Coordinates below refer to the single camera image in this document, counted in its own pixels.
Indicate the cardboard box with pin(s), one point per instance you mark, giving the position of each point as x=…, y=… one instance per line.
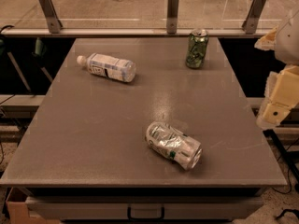
x=19, y=212

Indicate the blue label plastic bottle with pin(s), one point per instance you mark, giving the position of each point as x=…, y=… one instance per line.
x=108, y=66

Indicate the horizontal metal rail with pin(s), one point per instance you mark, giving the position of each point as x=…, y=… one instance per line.
x=17, y=32

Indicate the metal rail bracket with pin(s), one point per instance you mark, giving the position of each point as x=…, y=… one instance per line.
x=172, y=16
x=250, y=24
x=52, y=20

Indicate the grey drawer with black handle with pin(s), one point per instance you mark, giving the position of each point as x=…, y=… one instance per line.
x=144, y=208

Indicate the green soda can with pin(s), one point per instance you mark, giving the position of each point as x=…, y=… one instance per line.
x=198, y=40

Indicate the left metal rail bracket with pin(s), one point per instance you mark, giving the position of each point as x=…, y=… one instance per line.
x=52, y=20

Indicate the middle metal rail bracket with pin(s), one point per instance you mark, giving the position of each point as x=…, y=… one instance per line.
x=172, y=16

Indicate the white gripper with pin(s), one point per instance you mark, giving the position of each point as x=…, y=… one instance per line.
x=288, y=44

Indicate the right metal rail bracket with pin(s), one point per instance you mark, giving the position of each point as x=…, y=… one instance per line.
x=250, y=24

